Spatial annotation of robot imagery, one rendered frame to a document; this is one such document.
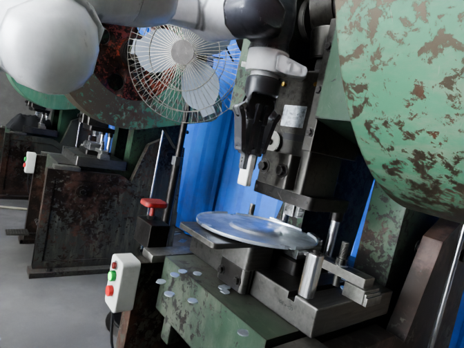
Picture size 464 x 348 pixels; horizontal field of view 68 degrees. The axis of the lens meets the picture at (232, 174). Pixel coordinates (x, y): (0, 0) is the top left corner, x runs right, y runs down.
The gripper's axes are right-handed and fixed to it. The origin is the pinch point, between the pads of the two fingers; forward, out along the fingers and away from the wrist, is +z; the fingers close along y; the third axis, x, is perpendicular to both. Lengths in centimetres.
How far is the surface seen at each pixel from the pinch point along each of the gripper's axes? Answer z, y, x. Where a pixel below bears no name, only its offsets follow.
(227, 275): 25.2, -0.5, -0.2
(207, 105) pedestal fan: -17, -35, -71
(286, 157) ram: -4.1, -7.9, 3.7
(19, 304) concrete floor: 92, 20, -119
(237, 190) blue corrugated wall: 37, -129, -148
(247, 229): 13.1, -1.2, 2.7
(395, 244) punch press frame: 12.4, -35.7, 20.1
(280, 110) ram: -15.1, -11.4, -4.3
